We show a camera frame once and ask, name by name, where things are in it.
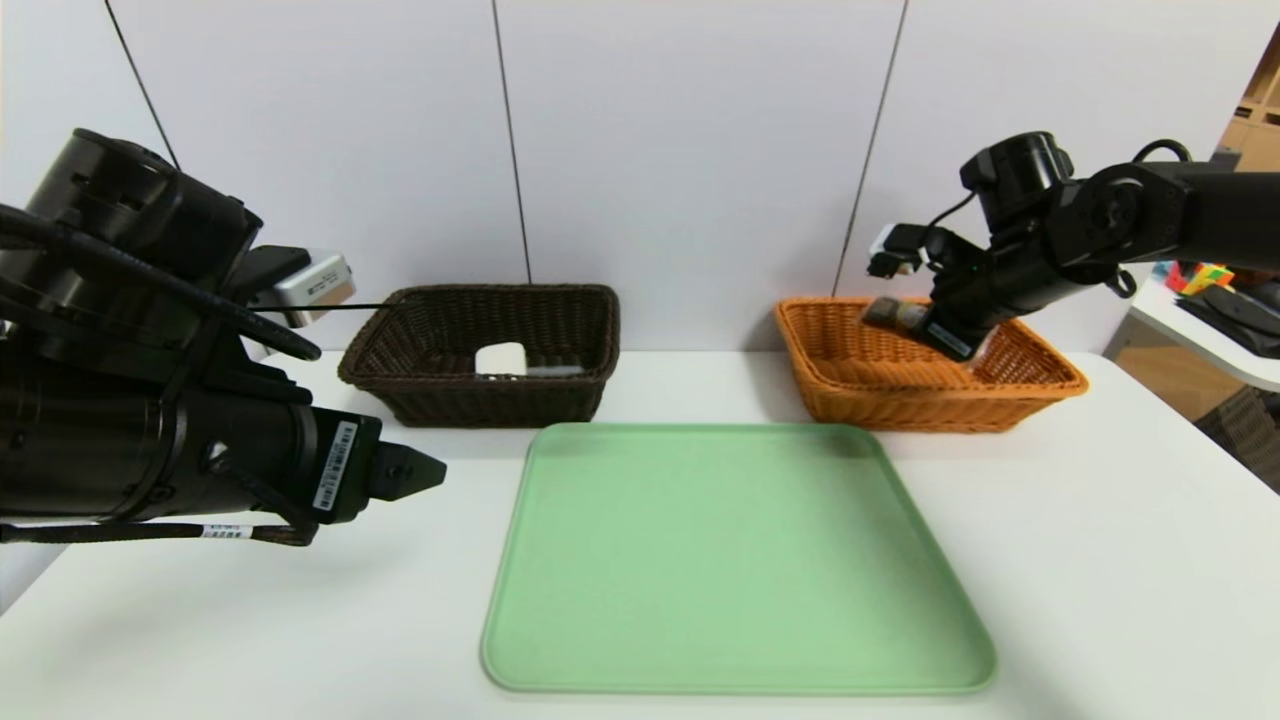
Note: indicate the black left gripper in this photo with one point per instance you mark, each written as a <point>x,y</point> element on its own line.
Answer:
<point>343,467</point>

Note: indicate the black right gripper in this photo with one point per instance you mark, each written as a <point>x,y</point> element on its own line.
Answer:
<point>950,341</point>

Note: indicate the Ferrero Rocher chocolate pack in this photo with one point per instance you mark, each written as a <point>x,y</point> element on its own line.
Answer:
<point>895,315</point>

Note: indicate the white soap bar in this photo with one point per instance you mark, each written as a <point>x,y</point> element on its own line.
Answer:
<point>500,358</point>

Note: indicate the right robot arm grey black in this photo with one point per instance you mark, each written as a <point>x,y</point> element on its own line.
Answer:
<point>1130,215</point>

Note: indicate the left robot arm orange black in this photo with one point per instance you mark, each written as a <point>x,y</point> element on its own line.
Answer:
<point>120,400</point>

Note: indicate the dark brown wicker basket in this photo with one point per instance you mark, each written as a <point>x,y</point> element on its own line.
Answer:
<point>440,400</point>

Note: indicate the orange wicker basket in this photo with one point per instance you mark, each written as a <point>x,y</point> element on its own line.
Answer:
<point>870,390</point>

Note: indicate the white side table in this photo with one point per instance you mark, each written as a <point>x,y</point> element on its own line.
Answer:
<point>1180,335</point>

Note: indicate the colourful puzzle cube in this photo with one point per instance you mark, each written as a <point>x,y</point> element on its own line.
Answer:
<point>1205,278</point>

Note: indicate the light green plastic tray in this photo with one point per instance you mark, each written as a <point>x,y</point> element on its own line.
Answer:
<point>730,560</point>

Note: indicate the wooden shelf unit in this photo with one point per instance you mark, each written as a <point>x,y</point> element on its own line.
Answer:
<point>1260,110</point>

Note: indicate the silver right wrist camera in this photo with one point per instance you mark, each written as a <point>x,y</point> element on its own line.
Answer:
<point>895,250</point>

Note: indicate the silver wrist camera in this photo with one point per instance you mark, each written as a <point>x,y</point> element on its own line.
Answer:
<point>895,250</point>
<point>315,285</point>

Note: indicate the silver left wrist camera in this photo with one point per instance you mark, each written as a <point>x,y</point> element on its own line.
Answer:
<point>315,285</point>

